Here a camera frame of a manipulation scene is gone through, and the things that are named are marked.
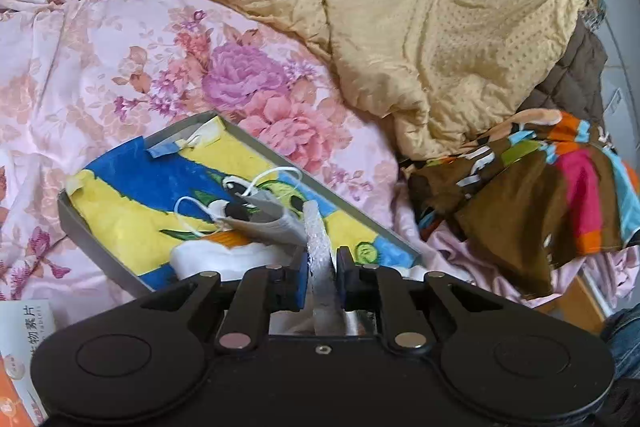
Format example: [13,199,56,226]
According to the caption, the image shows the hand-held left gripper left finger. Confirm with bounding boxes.
[135,249,310,355]

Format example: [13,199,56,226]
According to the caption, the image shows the person's jeans leg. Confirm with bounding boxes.
[600,302,640,383]

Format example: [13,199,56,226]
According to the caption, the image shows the pink floral bedsheet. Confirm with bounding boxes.
[0,0,431,308]

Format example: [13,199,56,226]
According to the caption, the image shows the silver crinkled strip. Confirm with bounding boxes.
[302,201,346,338]

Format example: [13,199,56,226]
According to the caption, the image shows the colourful patchwork garment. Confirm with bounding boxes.
[400,107,640,300]

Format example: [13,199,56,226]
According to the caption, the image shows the grey shallow tray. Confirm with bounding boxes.
[57,109,426,298]

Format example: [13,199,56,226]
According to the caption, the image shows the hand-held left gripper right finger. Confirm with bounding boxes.
[336,247,506,355]

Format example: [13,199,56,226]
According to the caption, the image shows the cartoon print towel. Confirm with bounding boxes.
[67,117,418,293]

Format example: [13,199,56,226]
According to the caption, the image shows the grey face mask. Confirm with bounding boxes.
[175,167,307,250]

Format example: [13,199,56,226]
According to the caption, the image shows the yellow dotted quilt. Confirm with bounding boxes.
[0,0,586,160]

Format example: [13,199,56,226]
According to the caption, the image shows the wooden furniture panel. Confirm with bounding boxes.
[535,274,608,335]

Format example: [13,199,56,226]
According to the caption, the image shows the white and orange box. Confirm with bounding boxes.
[0,299,68,427]

